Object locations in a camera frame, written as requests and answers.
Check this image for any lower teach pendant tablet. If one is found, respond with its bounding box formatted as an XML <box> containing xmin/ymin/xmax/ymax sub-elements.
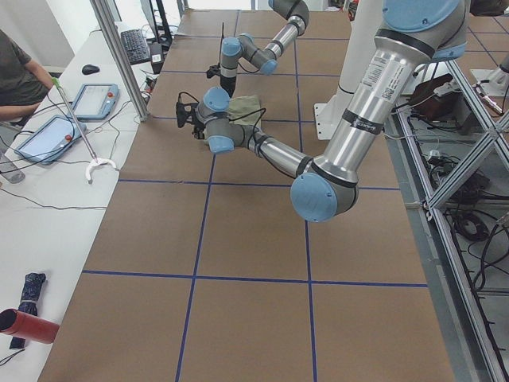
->
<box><xmin>14</xmin><ymin>115</ymin><xmax>81</xmax><ymax>165</ymax></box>

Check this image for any white reacher grabber tool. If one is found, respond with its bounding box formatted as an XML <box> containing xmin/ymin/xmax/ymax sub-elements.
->
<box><xmin>51</xmin><ymin>77</ymin><xmax>119</xmax><ymax>185</ymax></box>

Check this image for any brown paper table cover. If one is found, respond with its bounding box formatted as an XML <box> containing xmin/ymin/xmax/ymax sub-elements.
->
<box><xmin>40</xmin><ymin>10</ymin><xmax>454</xmax><ymax>381</ymax></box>

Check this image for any teach pendant tablet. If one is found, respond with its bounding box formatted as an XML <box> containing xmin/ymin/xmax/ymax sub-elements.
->
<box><xmin>14</xmin><ymin>115</ymin><xmax>81</xmax><ymax>165</ymax></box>
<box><xmin>72</xmin><ymin>84</ymin><xmax>119</xmax><ymax>122</ymax></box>

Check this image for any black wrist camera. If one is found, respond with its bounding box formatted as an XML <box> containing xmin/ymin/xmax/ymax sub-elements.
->
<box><xmin>176</xmin><ymin>101</ymin><xmax>198</xmax><ymax>128</ymax></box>
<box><xmin>206</xmin><ymin>64</ymin><xmax>221</xmax><ymax>79</ymax></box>

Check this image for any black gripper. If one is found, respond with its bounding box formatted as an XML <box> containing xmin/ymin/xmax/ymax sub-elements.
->
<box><xmin>191</xmin><ymin>116</ymin><xmax>205</xmax><ymax>138</ymax></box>
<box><xmin>220</xmin><ymin>76</ymin><xmax>237</xmax><ymax>97</ymax></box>

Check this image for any seated person in grey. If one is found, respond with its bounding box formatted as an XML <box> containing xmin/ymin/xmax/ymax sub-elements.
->
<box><xmin>1</xmin><ymin>31</ymin><xmax>53</xmax><ymax>122</ymax></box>

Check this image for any upper teach pendant tablet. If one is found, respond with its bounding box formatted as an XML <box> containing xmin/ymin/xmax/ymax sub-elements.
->
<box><xmin>72</xmin><ymin>84</ymin><xmax>119</xmax><ymax>122</ymax></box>

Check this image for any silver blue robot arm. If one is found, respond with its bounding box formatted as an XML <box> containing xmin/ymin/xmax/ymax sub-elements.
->
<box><xmin>177</xmin><ymin>1</ymin><xmax>471</xmax><ymax>222</ymax></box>
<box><xmin>219</xmin><ymin>0</ymin><xmax>309</xmax><ymax>97</ymax></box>

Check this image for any black computer mouse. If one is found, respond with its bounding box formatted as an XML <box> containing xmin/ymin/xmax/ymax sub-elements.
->
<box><xmin>81</xmin><ymin>64</ymin><xmax>100</xmax><ymax>76</ymax></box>

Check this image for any red cylindrical bottle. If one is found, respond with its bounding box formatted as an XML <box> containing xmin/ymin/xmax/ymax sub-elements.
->
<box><xmin>1</xmin><ymin>309</ymin><xmax>60</xmax><ymax>344</ymax></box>

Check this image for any black box with label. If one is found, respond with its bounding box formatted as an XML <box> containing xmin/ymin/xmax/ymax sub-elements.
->
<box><xmin>149</xmin><ymin>42</ymin><xmax>165</xmax><ymax>74</ymax></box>

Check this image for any dark blue folded cloth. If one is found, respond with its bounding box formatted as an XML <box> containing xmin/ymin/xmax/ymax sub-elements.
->
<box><xmin>10</xmin><ymin>272</ymin><xmax>46</xmax><ymax>349</ymax></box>

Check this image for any aluminium frame post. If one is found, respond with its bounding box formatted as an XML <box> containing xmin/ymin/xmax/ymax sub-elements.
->
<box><xmin>90</xmin><ymin>0</ymin><xmax>149</xmax><ymax>122</ymax></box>

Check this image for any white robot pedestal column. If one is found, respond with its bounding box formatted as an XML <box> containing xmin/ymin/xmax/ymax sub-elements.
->
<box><xmin>312</xmin><ymin>0</ymin><xmax>387</xmax><ymax>142</ymax></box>

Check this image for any olive green long-sleeve shirt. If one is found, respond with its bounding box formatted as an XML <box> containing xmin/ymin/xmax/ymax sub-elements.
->
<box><xmin>197</xmin><ymin>95</ymin><xmax>266</xmax><ymax>154</ymax></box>

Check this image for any black keyboard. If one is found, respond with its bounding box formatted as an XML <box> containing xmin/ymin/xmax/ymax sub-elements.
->
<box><xmin>120</xmin><ymin>29</ymin><xmax>150</xmax><ymax>64</ymax></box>

